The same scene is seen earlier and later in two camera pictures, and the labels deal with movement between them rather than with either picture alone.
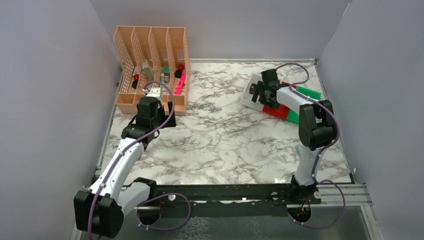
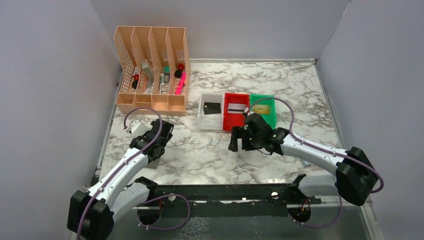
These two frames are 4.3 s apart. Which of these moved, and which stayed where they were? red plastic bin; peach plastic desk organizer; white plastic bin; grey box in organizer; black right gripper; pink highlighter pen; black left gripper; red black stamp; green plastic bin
Moved: black left gripper; green plastic bin; red plastic bin; black right gripper; white plastic bin
Stayed: peach plastic desk organizer; pink highlighter pen; grey box in organizer; red black stamp
